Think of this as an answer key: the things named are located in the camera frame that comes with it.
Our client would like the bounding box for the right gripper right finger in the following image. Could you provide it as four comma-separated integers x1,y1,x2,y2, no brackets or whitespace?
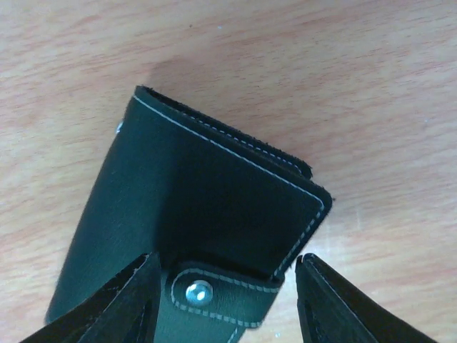
295,253,435,343

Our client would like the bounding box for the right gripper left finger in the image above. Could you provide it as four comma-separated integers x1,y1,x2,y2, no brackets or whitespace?
23,254,161,343

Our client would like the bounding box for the black leather card holder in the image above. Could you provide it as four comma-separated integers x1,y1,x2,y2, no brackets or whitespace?
46,86,332,342

